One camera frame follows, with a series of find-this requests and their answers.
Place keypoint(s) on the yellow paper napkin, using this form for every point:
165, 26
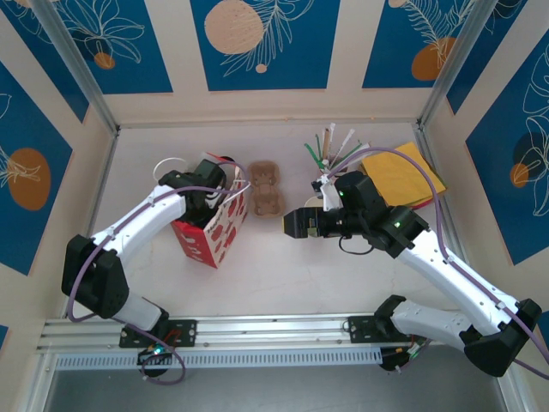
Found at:
407, 171

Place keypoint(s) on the brown wooden stirrer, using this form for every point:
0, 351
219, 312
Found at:
327, 143

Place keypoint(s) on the red floral paper bag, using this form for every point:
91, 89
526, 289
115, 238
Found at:
201, 249

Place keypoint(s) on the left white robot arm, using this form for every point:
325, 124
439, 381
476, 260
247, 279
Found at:
141, 214

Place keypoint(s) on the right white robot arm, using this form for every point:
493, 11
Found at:
454, 274

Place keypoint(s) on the brown pulp cup carrier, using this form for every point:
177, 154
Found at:
266, 189

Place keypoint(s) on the green striped wrapped straw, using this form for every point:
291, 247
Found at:
352, 150
319, 148
312, 152

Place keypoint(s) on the red paper napkin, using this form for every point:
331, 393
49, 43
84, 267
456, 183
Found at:
422, 205

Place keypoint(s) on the black mounting plate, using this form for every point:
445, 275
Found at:
188, 332
360, 330

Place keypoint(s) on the small circuit board green light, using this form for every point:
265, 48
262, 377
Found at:
154, 352
412, 353

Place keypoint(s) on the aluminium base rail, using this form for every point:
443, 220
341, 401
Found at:
274, 330

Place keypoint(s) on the aluminium frame post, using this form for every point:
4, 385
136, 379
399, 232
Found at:
81, 68
454, 60

